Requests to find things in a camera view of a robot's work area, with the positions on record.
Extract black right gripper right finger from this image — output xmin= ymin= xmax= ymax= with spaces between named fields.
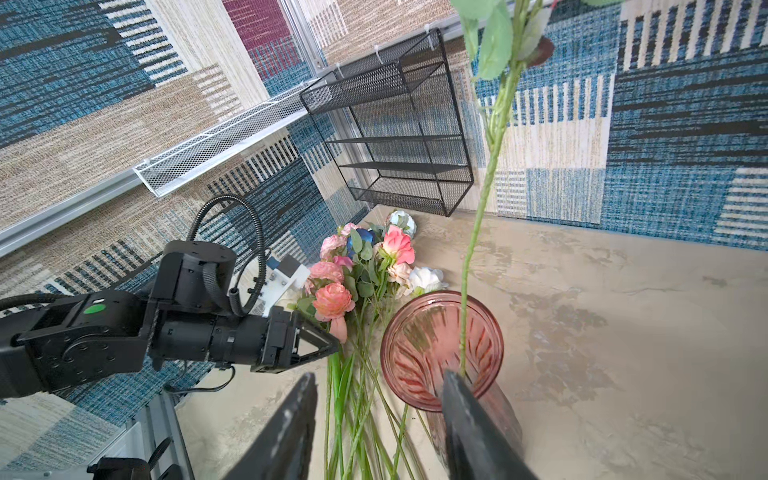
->
xmin=441 ymin=370 xmax=536 ymax=480

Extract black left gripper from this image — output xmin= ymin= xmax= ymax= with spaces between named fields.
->
xmin=251 ymin=306 xmax=340 ymax=373

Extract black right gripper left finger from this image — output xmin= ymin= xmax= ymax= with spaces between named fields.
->
xmin=224 ymin=373 xmax=318 ymax=480

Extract red ribbed glass vase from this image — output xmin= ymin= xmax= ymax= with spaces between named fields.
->
xmin=380 ymin=291 xmax=524 ymax=465

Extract blue artificial rose stem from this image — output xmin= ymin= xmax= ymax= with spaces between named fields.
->
xmin=347 ymin=228 xmax=375 ymax=258

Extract pink rose stem with bud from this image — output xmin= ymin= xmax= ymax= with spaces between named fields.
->
xmin=449 ymin=0 xmax=625 ymax=379

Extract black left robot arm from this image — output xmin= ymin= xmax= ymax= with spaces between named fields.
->
xmin=1 ymin=240 xmax=340 ymax=399

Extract pile of artificial flowers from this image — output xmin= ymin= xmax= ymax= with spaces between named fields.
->
xmin=291 ymin=210 xmax=426 ymax=479

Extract white rose stem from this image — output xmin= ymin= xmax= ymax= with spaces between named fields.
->
xmin=404 ymin=267 xmax=448 ymax=297

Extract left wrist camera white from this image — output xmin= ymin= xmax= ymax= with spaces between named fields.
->
xmin=253 ymin=254 xmax=310 ymax=317

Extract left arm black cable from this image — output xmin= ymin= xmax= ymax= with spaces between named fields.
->
xmin=161 ymin=193 xmax=268 ymax=394

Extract white wire mesh tray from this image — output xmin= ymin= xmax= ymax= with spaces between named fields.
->
xmin=133 ymin=81 xmax=310 ymax=197

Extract black wire mesh shelf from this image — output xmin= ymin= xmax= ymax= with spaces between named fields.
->
xmin=299 ymin=28 xmax=474 ymax=217

